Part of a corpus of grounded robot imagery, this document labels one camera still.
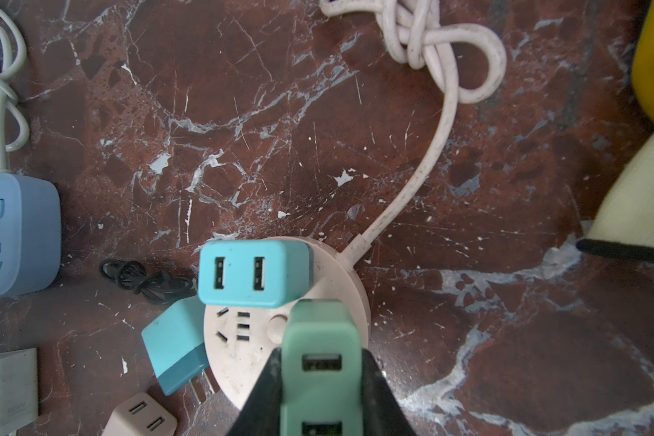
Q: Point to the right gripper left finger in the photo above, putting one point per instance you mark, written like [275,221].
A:
[261,414]

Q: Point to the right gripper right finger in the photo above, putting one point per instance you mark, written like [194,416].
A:
[382,414]

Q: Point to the green charger plug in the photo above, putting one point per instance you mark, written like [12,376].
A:
[322,371]

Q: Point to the teal charger plug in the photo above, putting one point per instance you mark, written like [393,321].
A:
[175,344]
[263,274]

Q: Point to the white charger plug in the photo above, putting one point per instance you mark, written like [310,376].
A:
[19,404]

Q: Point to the pink round power strip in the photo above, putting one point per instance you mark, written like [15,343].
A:
[239,340]

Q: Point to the blue square power strip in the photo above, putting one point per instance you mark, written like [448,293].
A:
[30,234]

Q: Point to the pink charger plug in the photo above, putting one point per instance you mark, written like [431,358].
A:
[141,415]

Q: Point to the yellow black work glove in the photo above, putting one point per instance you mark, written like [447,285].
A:
[624,225]

